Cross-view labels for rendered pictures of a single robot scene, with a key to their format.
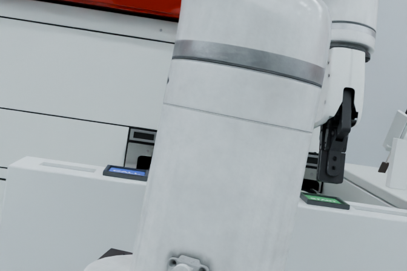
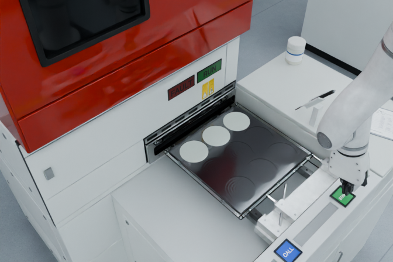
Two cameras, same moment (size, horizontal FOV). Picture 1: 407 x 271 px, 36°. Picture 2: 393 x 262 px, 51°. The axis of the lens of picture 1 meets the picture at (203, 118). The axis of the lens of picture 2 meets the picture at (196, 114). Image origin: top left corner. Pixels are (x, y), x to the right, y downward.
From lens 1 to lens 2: 1.22 m
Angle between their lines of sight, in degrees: 54
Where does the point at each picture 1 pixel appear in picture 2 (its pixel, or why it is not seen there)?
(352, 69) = (367, 163)
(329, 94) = (361, 178)
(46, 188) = not seen: outside the picture
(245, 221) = not seen: outside the picture
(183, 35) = not seen: outside the picture
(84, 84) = (112, 140)
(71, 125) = (112, 162)
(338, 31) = (361, 151)
